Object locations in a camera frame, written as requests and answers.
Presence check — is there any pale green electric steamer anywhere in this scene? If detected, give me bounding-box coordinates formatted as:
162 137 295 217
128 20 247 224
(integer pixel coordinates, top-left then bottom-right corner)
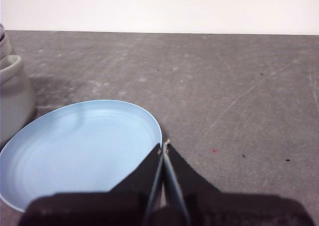
0 38 35 151

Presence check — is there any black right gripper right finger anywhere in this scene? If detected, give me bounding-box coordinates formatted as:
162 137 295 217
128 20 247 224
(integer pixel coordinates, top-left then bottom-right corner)
163 146 315 226

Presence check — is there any blue round plate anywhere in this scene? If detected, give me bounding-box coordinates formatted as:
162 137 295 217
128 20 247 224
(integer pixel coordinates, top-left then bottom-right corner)
0 99 162 213

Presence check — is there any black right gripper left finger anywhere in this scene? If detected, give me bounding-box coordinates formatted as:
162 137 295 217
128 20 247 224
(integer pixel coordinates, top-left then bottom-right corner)
19 143 164 226

